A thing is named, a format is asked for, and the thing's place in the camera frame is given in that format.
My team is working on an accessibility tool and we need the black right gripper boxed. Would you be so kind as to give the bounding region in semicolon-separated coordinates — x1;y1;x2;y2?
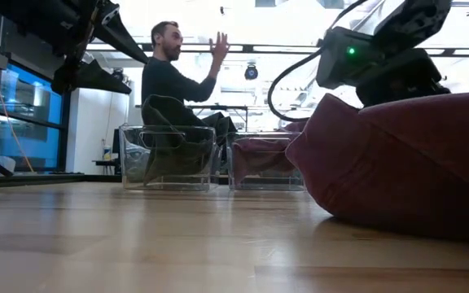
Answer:
356;48;451;107

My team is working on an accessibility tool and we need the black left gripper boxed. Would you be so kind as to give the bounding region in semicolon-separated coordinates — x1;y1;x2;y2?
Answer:
50;0;150;95

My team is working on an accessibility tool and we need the maroon cap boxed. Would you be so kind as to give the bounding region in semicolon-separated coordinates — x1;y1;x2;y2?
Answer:
231;120;307;185
284;90;469;242

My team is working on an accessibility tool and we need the black cap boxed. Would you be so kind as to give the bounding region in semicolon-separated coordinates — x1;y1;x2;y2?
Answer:
142;125;216;186

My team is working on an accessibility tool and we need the person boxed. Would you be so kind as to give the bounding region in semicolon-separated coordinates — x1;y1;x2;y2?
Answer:
140;20;240;138

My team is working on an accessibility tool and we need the clear plastic bin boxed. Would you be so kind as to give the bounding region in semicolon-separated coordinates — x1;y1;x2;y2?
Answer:
226;132;306;192
119;124;218;192

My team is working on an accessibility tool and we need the yellow hanging cable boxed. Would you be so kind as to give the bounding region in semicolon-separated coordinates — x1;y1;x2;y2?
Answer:
0;3;36;173

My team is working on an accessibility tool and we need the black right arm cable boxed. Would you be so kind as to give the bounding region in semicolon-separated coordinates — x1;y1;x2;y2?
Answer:
266;0;370;124

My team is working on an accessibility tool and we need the black metal table frame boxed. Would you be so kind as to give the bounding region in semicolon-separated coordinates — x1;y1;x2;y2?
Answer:
0;150;124;195

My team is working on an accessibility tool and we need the round black ceiling camera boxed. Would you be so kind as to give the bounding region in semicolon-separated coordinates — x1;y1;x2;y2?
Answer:
243;62;260;81

